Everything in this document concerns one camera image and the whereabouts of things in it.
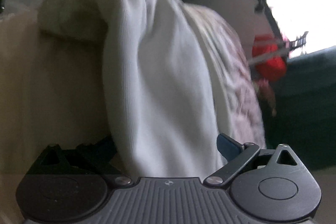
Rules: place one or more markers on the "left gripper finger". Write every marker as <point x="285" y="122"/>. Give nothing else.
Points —
<point x="238" y="157"/>

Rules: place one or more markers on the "white sweatpants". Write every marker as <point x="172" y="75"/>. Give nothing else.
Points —
<point x="157" y="86"/>

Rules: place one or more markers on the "pile of clothes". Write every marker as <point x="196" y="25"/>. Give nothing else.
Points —
<point x="265" y="93"/>

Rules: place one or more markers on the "teal curtain right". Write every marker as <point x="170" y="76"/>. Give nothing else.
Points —
<point x="305" y="109"/>

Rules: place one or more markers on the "red bag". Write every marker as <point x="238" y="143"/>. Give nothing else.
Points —
<point x="274" y="68"/>

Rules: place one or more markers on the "garment steamer stand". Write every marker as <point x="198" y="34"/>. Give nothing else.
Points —
<point x="283" y="48"/>

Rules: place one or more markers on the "pastel bed sheet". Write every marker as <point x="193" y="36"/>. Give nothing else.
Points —
<point x="52" y="92"/>

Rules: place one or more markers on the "window with dark frame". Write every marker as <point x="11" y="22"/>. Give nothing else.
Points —
<point x="313" y="18"/>

